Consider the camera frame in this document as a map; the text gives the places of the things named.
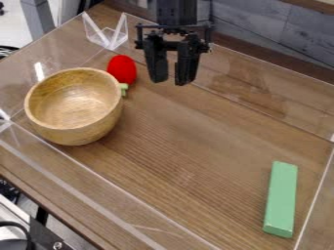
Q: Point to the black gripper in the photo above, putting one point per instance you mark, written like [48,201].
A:
[158,38]

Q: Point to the red plush fruit green stem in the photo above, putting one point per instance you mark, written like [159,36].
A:
[122,68]

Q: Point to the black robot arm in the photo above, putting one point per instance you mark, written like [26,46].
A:
[177,12]

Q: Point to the wooden bowl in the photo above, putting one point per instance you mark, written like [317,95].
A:
[75,106]

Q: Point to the green rectangular block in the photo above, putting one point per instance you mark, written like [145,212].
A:
[281,202]

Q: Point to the black device bottom left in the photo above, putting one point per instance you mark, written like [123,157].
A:
[27,243]

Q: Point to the clear acrylic tray enclosure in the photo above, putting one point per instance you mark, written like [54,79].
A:
[177,179]

